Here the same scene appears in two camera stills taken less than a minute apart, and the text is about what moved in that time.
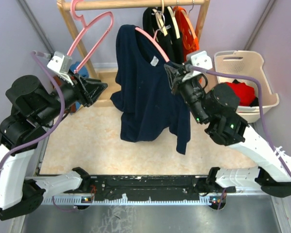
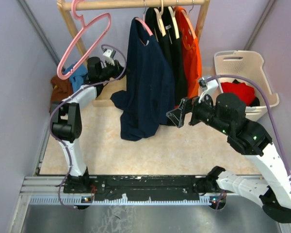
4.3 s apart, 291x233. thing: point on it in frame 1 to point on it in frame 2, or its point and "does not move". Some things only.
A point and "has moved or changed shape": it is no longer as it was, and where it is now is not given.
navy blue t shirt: [149, 106] has moved or changed shape
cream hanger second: [176, 26] does not move
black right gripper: [176, 74] to [191, 105]
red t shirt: [245, 93] does not move
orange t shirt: [190, 43] does not move
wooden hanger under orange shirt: [189, 21] does not move
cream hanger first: [160, 20] does not move
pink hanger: [153, 41] to [144, 24]
